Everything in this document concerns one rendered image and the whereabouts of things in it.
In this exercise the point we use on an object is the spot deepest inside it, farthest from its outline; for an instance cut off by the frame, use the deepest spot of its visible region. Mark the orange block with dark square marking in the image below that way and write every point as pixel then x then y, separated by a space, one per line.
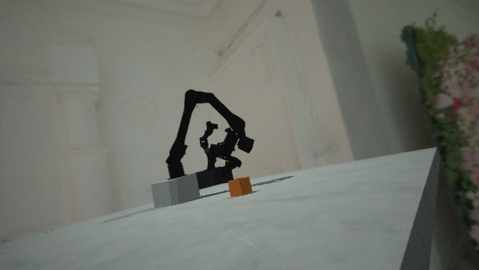
pixel 240 186

